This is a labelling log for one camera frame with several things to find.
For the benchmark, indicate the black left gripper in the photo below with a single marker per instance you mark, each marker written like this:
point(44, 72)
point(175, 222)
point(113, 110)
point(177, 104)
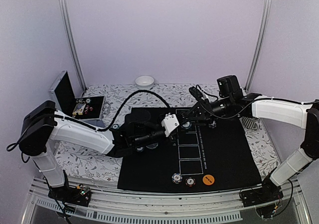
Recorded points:
point(173, 136)

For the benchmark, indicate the black poker play mat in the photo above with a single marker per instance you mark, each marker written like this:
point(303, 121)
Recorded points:
point(222, 152)

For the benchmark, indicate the right aluminium frame post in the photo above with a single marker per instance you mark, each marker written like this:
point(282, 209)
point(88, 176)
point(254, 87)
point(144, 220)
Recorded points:
point(258, 48)

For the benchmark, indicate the white ceramic bowl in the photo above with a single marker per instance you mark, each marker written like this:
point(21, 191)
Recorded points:
point(144, 82)

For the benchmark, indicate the aluminium poker case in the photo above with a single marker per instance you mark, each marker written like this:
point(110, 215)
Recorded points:
point(62, 94)

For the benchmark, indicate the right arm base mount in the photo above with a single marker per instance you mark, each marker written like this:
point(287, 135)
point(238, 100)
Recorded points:
point(269, 196)

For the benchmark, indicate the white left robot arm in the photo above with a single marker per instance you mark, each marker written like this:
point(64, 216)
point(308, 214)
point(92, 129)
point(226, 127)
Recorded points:
point(46, 123)

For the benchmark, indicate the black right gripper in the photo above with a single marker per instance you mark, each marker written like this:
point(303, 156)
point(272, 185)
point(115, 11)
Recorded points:
point(206, 108)

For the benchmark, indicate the front aluminium rail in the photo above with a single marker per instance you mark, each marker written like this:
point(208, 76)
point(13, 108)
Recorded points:
point(110, 205)

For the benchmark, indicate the left aluminium frame post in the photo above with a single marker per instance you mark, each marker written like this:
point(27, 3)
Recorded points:
point(71, 42)

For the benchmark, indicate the black dealer button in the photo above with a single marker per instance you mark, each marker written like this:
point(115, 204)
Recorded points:
point(152, 146)

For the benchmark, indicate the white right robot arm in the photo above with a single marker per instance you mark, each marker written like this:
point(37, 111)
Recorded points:
point(233, 103)

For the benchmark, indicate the blue peach poker chip stack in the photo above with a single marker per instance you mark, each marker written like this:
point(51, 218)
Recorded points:
point(176, 178)

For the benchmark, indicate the aluminium frame post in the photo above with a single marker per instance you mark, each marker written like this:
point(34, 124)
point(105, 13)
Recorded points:
point(258, 48)
point(71, 42)

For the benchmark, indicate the orange big blind button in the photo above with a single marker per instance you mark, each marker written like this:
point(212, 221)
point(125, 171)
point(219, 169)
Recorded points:
point(208, 180)

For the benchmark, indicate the card box in case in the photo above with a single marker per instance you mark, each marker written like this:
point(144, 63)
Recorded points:
point(79, 109)

